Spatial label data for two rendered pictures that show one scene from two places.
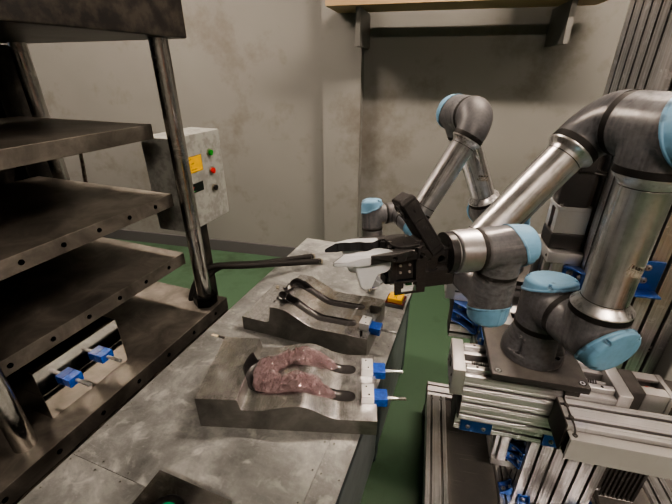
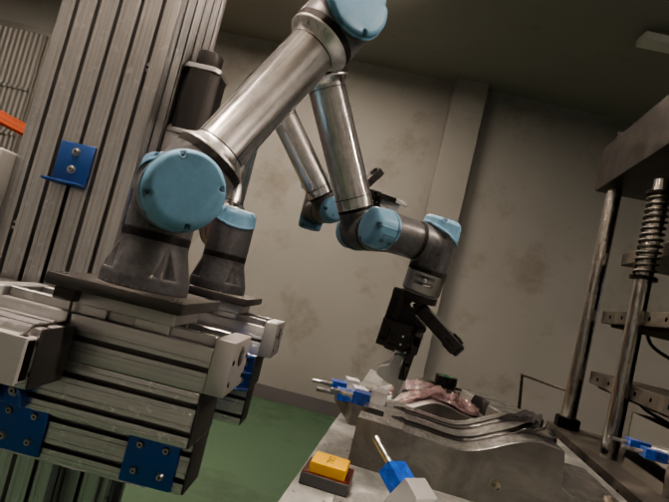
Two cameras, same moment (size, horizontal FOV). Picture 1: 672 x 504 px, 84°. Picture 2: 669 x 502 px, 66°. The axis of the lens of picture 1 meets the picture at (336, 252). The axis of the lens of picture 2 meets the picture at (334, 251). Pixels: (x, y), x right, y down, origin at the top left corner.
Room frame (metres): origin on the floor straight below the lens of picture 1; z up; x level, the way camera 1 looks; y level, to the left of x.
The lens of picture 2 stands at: (2.22, -0.50, 1.12)
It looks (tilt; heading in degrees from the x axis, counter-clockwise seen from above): 4 degrees up; 169
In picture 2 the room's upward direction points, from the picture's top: 14 degrees clockwise
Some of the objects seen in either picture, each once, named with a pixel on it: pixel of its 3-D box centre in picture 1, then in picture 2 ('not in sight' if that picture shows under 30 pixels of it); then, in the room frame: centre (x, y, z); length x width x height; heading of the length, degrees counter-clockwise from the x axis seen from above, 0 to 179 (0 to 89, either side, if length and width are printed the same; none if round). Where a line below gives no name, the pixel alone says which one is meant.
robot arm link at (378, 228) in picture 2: (399, 213); (387, 232); (1.28, -0.23, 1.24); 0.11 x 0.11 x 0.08; 14
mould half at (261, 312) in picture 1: (314, 309); (479, 447); (1.22, 0.08, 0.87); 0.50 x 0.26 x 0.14; 69
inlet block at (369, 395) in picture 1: (383, 397); (334, 384); (0.79, -0.14, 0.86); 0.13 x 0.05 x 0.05; 87
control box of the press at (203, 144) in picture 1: (207, 280); not in sight; (1.67, 0.66, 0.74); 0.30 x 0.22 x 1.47; 159
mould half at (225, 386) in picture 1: (293, 381); (431, 408); (0.85, 0.13, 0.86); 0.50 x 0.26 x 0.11; 87
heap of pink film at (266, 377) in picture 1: (294, 369); (434, 393); (0.86, 0.13, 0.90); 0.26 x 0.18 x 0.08; 87
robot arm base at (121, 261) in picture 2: not in sight; (150, 260); (1.26, -0.64, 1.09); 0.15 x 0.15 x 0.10
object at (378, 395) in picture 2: (378, 329); (357, 396); (1.07, -0.15, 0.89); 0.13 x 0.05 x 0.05; 69
